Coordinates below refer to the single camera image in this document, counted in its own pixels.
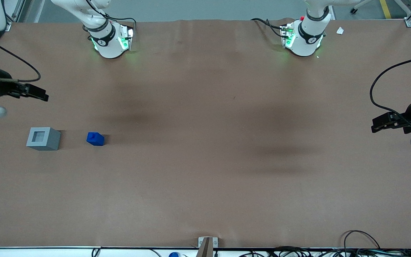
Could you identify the gray metal bracket plate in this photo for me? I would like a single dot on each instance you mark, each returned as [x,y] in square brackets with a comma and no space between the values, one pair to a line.
[201,241]

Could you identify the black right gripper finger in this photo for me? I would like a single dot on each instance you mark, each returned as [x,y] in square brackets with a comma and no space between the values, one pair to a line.
[30,88]
[34,96]

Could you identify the white table edge rail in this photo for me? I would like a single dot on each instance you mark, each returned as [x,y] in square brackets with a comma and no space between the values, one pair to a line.
[48,252]

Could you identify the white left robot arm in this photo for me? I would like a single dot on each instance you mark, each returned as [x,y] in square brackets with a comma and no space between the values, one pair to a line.
[303,41]

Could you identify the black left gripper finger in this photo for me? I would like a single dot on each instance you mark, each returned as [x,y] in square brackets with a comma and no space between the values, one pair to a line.
[391,118]
[382,127]

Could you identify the blue plastic part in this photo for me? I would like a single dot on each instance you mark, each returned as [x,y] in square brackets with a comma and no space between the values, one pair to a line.
[95,139]

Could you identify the gray square base block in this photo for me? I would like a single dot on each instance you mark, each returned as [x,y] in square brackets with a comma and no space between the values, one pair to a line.
[52,141]

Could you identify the blue round cap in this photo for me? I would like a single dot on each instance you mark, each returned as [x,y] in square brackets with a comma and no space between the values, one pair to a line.
[174,255]

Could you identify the white paper scrap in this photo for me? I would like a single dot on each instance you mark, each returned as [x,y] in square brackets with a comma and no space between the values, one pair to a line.
[340,30]

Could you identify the brown table cover sheet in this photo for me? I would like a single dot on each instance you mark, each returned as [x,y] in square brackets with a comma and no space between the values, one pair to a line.
[205,167]

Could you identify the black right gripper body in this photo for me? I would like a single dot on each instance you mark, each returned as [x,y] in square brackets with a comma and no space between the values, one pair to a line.
[3,87]

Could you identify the brown upright post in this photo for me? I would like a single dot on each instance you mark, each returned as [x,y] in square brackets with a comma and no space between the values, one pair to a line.
[205,250]

